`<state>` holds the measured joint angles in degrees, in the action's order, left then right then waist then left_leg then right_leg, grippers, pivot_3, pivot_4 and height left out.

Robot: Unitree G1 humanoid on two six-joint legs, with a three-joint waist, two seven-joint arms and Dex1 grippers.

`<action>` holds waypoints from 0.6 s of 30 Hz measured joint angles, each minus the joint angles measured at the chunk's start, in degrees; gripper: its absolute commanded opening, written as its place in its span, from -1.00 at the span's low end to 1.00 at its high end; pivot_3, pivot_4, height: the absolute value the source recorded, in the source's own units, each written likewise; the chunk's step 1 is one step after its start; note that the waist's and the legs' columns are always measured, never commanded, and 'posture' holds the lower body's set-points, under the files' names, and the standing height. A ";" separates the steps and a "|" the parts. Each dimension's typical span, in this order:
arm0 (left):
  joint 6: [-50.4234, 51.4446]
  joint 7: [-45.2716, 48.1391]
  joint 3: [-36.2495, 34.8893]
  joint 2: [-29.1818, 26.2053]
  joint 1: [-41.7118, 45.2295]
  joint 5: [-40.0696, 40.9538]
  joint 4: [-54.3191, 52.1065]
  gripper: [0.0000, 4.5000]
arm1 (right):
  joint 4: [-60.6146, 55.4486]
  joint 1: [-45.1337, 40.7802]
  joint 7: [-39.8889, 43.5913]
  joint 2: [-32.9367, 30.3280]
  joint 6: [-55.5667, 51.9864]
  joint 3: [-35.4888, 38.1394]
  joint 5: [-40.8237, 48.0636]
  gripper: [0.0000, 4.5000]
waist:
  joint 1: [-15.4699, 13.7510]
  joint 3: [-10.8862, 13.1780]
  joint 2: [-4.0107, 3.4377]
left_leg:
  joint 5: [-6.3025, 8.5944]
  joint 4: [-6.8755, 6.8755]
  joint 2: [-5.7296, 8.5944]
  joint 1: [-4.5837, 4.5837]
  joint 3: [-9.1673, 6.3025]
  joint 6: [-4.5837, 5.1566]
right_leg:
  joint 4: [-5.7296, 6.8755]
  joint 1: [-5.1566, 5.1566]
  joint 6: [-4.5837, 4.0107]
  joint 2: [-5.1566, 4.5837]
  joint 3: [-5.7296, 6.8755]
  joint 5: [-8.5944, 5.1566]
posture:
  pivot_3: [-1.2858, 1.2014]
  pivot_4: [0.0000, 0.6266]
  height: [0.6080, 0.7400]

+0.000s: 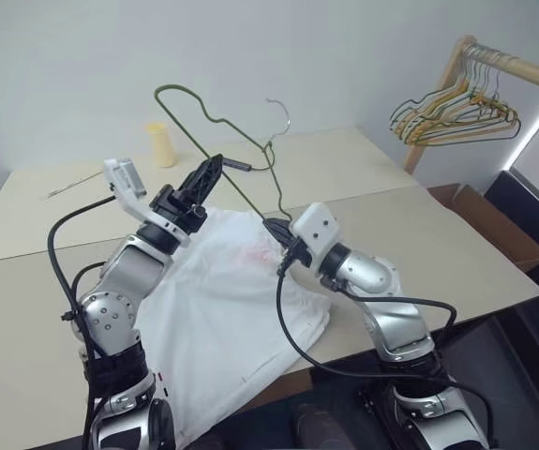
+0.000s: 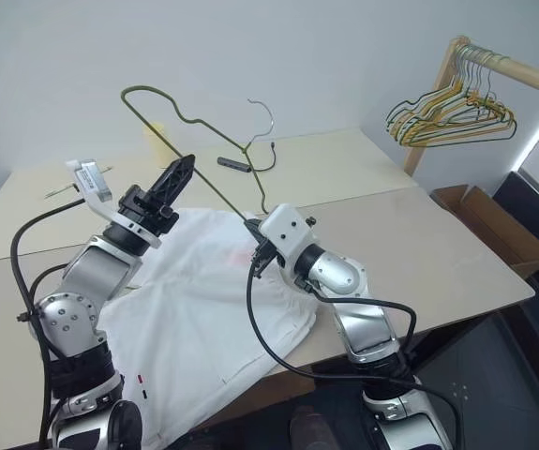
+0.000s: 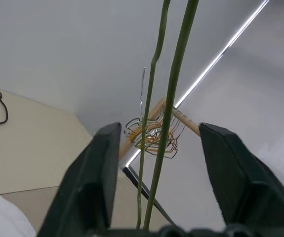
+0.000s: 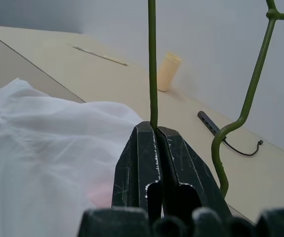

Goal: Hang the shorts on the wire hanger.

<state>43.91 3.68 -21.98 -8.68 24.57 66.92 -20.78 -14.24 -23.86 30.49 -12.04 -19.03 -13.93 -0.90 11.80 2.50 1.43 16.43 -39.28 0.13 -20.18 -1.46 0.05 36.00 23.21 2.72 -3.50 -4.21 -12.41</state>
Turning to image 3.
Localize black window frame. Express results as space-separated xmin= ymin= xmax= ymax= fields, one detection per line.
xmin=122 ymin=165 xmax=177 ymax=227

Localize orange wire hanger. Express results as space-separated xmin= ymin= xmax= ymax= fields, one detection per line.
xmin=129 ymin=124 xmax=162 ymax=144

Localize green wire hanger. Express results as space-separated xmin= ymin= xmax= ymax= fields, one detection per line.
xmin=136 ymin=0 xmax=200 ymax=230

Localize dark wire hanger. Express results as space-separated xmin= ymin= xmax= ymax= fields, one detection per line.
xmin=145 ymin=118 xmax=181 ymax=160

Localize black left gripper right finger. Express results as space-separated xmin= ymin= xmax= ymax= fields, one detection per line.
xmin=199 ymin=122 xmax=284 ymax=237

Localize silver wire hanger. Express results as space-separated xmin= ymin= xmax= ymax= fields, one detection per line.
xmin=133 ymin=116 xmax=179 ymax=151

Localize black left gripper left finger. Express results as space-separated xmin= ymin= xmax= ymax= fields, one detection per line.
xmin=37 ymin=121 xmax=122 ymax=237

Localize white shorts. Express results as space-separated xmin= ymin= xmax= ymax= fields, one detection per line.
xmin=0 ymin=192 xmax=38 ymax=237

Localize wooden rack post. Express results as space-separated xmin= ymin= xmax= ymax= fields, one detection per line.
xmin=118 ymin=97 xmax=167 ymax=158

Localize thin silver hanging wire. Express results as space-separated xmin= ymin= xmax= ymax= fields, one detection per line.
xmin=139 ymin=66 xmax=147 ymax=116

